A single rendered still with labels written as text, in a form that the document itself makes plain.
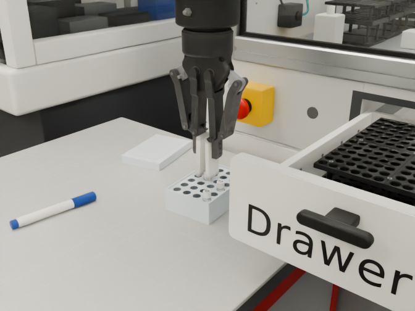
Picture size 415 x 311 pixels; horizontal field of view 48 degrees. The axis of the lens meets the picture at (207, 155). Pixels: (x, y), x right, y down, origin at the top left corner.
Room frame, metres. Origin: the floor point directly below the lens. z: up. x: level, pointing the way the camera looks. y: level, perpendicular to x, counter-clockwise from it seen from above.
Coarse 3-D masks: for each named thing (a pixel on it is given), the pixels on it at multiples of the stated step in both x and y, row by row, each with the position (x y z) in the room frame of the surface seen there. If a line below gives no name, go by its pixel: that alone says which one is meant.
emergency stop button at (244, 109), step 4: (244, 100) 0.81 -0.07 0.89; (240, 104) 0.80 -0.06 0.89; (244, 104) 0.80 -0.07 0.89; (240, 108) 0.80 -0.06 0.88; (244, 108) 0.80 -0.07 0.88; (248, 108) 0.80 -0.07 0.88; (240, 112) 0.80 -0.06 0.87; (244, 112) 0.80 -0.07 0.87; (248, 112) 0.80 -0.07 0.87; (240, 116) 0.80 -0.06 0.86; (244, 116) 0.80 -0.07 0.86
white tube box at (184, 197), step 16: (192, 176) 0.69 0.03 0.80; (224, 176) 0.70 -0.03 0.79; (176, 192) 0.63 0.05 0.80; (192, 192) 0.64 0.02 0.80; (224, 192) 0.64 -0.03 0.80; (176, 208) 0.63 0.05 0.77; (192, 208) 0.62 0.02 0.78; (208, 208) 0.60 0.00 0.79; (224, 208) 0.64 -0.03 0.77; (208, 224) 0.60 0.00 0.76
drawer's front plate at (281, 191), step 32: (256, 160) 0.47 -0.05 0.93; (256, 192) 0.46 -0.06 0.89; (288, 192) 0.43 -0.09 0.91; (320, 192) 0.41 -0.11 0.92; (352, 192) 0.40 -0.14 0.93; (256, 224) 0.46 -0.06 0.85; (288, 224) 0.43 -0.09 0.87; (384, 224) 0.37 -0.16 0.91; (288, 256) 0.43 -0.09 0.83; (320, 256) 0.41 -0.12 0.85; (384, 256) 0.37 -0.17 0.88; (352, 288) 0.38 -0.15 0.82; (384, 288) 0.36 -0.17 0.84
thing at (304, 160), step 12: (360, 120) 0.70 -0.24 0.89; (372, 120) 0.73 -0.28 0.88; (396, 120) 0.71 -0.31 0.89; (408, 120) 0.70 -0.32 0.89; (336, 132) 0.64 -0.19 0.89; (348, 132) 0.67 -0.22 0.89; (312, 144) 0.60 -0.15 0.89; (324, 144) 0.60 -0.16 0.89; (336, 144) 0.63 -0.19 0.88; (300, 156) 0.56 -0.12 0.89; (312, 156) 0.58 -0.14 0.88; (300, 168) 0.55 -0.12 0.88; (312, 168) 0.58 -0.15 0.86
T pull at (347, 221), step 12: (300, 216) 0.38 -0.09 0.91; (312, 216) 0.38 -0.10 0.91; (324, 216) 0.38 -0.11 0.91; (336, 216) 0.38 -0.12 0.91; (348, 216) 0.38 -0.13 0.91; (312, 228) 0.38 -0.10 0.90; (324, 228) 0.37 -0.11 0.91; (336, 228) 0.36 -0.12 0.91; (348, 228) 0.36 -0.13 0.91; (348, 240) 0.35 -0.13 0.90; (360, 240) 0.35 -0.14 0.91; (372, 240) 0.35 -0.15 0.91
